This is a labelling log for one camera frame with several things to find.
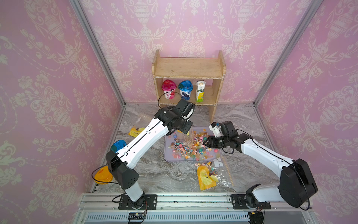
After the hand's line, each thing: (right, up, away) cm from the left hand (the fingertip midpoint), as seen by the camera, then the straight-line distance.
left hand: (186, 125), depth 76 cm
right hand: (+12, -11, +8) cm, 18 cm away
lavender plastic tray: (+20, -19, +15) cm, 32 cm away
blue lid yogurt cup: (0, +23, +11) cm, 26 cm away
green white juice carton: (+9, +21, +9) cm, 24 cm away
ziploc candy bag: (+1, -11, +20) cm, 23 cm away
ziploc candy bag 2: (+16, -29, +4) cm, 34 cm away
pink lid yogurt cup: (-11, +24, +11) cm, 29 cm away
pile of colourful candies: (+4, -15, +16) cm, 22 cm away
